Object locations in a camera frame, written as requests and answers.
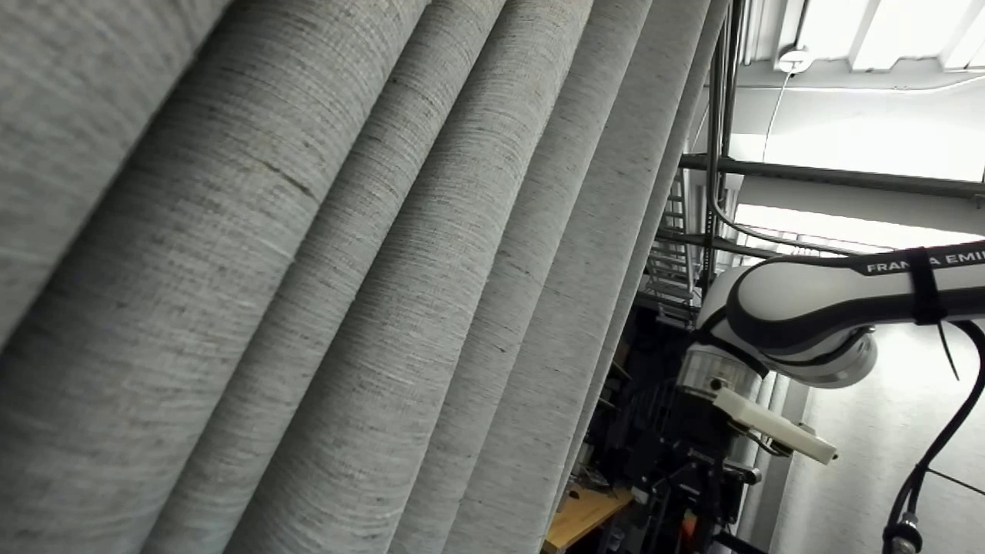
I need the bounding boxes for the black metal bar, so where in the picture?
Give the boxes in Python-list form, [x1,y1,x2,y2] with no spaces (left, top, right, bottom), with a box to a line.
[676,151,985,202]

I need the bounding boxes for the wooden table top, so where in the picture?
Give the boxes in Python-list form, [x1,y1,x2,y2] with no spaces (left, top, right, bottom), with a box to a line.
[542,482,641,554]

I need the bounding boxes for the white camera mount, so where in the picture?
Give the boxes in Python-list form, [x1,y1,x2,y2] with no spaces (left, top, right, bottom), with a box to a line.
[712,381,841,467]

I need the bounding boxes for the metal wire rack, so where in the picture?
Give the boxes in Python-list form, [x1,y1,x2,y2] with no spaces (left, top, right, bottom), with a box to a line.
[645,172,706,311]

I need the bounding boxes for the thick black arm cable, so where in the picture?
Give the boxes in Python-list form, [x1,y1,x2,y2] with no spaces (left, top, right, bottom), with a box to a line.
[881,316,985,554]

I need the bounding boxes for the grey fabric curtain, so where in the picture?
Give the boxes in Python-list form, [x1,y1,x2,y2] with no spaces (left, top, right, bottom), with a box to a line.
[0,0,732,554]

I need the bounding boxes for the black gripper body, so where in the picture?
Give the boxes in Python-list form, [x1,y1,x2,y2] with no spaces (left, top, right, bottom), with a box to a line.
[679,393,767,485]

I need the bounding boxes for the white ceiling smoke detector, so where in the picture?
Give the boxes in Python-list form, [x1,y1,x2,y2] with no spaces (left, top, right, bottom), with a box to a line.
[774,42,813,77]

